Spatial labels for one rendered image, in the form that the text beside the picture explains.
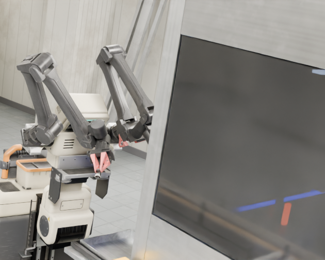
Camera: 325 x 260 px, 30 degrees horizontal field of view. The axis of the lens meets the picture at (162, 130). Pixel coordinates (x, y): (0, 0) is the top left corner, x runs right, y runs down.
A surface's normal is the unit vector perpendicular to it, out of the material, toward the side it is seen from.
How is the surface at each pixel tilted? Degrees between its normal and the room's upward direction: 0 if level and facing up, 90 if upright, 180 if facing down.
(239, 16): 90
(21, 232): 90
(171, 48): 90
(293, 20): 90
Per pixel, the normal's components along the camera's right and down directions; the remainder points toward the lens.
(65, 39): -0.63, 0.09
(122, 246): 0.15, -0.96
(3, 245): 0.58, 0.28
